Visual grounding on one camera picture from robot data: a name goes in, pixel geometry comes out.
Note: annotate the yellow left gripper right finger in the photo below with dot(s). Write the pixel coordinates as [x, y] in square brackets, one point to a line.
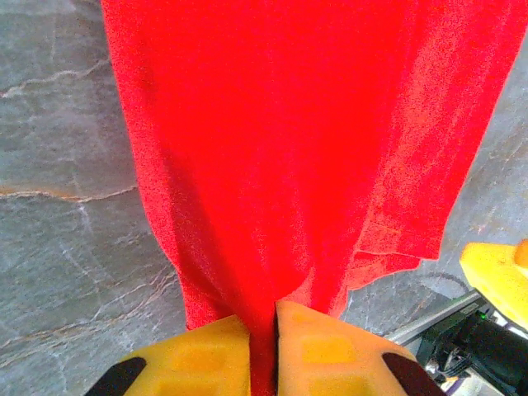
[330, 354]

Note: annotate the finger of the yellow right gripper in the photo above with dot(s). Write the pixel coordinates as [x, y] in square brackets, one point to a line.
[491, 272]

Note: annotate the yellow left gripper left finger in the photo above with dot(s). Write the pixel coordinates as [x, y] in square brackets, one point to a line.
[198, 363]

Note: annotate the red t-shirt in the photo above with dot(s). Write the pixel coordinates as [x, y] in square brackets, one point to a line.
[288, 123]

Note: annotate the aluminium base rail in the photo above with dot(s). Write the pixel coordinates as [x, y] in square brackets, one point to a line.
[437, 319]

